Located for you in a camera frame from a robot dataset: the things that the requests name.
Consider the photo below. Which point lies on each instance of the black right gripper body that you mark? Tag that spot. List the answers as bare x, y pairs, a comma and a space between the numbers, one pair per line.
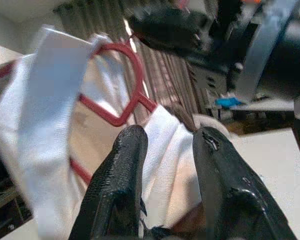
215, 37

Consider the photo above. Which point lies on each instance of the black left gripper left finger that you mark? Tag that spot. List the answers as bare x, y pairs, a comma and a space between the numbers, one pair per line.
115, 180

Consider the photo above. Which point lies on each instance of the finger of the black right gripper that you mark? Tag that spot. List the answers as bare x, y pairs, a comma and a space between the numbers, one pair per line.
165, 27

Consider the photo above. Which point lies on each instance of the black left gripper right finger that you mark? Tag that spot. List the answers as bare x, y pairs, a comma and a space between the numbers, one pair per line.
230, 190

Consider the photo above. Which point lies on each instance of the red plastic hanger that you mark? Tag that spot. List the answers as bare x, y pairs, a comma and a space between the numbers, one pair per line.
120, 121

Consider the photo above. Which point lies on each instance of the cream white knit shirt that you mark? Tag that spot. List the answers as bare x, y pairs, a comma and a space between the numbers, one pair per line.
50, 100

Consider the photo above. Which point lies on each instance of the small blue object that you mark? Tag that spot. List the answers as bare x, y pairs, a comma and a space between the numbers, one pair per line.
227, 102

